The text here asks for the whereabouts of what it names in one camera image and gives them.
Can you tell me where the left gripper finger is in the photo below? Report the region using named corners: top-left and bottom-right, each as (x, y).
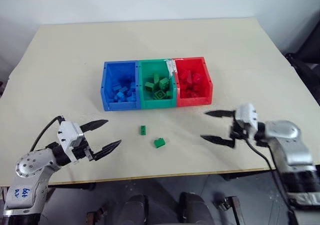
top-left (79, 119), bottom-right (109, 134)
top-left (92, 139), bottom-right (123, 162)

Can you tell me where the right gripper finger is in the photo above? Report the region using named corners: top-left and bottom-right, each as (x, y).
top-left (199, 134), bottom-right (237, 150)
top-left (204, 109), bottom-right (237, 119)

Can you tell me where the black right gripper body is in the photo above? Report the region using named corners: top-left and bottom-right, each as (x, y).
top-left (229, 117), bottom-right (249, 141)

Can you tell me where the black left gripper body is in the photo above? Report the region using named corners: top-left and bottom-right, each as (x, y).
top-left (71, 135), bottom-right (97, 162)

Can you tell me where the blue plastic bin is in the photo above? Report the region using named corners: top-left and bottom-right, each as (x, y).
top-left (101, 60), bottom-right (141, 112)

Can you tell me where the red plastic bin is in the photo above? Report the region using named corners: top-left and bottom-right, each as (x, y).
top-left (172, 56), bottom-right (214, 108)

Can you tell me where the red building block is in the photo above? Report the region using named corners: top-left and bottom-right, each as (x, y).
top-left (179, 89), bottom-right (199, 99)
top-left (183, 69), bottom-right (194, 83)
top-left (192, 72), bottom-right (204, 85)

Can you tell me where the large green building block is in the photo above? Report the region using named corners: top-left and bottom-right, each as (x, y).
top-left (153, 137), bottom-right (167, 150)

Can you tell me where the green plastic bin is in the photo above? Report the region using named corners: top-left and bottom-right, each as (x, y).
top-left (137, 58), bottom-right (178, 110)

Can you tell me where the dark rounded shape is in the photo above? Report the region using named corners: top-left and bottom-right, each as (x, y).
top-left (119, 194), bottom-right (150, 225)
top-left (178, 191), bottom-right (215, 225)

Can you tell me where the white tape strip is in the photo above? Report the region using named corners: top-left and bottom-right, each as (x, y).
top-left (163, 58), bottom-right (185, 80)

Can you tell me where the black equipment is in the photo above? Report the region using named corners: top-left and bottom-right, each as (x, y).
top-left (284, 14), bottom-right (320, 112)

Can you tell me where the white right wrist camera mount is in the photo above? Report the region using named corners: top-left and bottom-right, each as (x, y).
top-left (234, 103), bottom-right (260, 136)

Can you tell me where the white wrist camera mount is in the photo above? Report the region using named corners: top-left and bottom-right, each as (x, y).
top-left (234, 103), bottom-right (260, 136)
top-left (56, 120), bottom-right (85, 164)

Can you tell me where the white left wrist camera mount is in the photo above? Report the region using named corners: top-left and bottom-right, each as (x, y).
top-left (56, 120), bottom-right (85, 164)

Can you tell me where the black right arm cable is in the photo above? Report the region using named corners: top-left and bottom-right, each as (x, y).
top-left (245, 137), bottom-right (295, 212)

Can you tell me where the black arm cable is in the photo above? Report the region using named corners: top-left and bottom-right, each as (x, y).
top-left (245, 137), bottom-right (295, 212)
top-left (29, 114), bottom-right (66, 153)

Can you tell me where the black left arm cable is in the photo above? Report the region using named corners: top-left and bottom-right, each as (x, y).
top-left (29, 114), bottom-right (66, 153)

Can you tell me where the rusty metal bracket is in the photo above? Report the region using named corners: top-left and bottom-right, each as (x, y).
top-left (214, 195), bottom-right (243, 225)
top-left (85, 209), bottom-right (106, 225)

